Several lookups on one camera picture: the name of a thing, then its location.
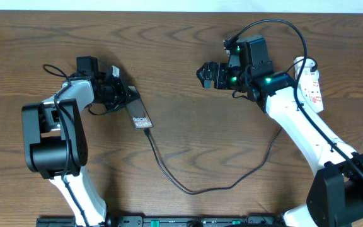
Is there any black USB charging cable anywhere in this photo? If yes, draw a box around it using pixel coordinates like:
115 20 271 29
142 56 319 195

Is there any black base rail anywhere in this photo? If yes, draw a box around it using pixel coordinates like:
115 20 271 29
36 215 283 227

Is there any white power strip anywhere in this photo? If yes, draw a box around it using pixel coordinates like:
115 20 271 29
299 70 324 113

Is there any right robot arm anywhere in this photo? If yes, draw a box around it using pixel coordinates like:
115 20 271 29
196 35 363 226

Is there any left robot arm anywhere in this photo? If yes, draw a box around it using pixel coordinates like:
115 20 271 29
21 56 139 226

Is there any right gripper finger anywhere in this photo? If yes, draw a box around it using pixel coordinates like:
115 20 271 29
197 74 213 89
196 61 215 78

